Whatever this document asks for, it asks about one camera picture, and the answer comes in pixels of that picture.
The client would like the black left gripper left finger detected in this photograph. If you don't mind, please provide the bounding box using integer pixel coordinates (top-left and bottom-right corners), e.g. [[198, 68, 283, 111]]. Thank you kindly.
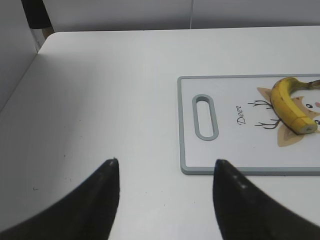
[[0, 158, 120, 240]]

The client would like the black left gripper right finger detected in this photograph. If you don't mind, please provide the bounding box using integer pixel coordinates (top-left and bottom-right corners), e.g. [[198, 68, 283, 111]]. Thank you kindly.
[[212, 159, 320, 240]]

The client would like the cut banana slice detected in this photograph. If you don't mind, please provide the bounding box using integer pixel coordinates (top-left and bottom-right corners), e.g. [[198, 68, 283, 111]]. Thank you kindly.
[[290, 116, 318, 135]]

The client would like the yellow banana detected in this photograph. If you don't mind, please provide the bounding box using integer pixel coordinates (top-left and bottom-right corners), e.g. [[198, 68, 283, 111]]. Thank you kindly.
[[270, 77, 320, 131]]

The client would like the white deer cutting board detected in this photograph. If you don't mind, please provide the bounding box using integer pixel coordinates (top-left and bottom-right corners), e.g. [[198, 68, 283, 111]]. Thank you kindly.
[[177, 74, 320, 176]]

